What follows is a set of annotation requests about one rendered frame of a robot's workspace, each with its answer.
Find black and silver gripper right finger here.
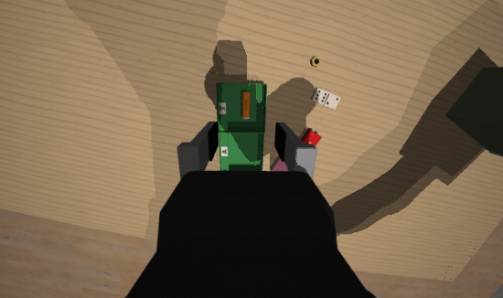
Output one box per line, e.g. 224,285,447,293
274,122,317,180

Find pink flat block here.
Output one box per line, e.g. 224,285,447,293
271,156,289,171

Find white domino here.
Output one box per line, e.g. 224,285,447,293
311,88,341,110

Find brass hex nut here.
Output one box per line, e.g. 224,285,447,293
310,56,321,67

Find green rack of bins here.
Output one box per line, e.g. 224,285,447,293
216,83,267,171

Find orange aa battery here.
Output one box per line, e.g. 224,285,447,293
242,91,251,120

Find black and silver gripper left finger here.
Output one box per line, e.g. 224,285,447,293
177,122,219,180

